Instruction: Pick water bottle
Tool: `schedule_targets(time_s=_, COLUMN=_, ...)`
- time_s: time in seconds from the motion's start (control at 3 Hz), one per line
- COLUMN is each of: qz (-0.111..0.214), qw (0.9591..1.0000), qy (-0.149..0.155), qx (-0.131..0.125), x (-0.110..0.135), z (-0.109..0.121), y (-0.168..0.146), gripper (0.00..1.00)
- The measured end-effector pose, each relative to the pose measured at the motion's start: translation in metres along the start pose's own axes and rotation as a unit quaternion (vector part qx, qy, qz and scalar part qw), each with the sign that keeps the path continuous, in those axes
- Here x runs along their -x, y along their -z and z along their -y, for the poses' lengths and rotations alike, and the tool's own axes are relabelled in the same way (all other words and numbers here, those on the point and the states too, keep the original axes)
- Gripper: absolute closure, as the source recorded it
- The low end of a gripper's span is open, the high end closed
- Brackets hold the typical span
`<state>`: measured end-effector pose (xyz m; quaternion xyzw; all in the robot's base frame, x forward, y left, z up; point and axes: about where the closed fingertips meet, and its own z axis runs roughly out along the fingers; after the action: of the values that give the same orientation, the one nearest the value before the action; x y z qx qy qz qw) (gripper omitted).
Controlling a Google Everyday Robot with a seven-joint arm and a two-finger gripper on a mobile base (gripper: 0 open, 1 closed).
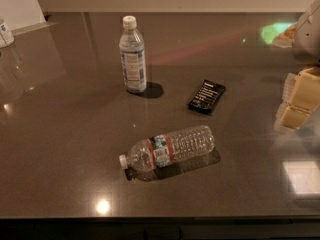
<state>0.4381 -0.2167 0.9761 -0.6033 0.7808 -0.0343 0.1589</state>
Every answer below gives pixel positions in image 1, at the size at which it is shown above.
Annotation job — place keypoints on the white container at left edge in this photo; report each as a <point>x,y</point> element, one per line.
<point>6,36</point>

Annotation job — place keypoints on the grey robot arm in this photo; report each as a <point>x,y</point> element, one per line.
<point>303,37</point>

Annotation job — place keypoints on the clear bottle red label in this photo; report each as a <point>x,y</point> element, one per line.
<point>167,151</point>

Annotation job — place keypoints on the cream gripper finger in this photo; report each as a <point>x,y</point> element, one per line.
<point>289,119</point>
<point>302,90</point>

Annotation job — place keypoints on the upright bottle blue label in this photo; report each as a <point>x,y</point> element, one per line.
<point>132,52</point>

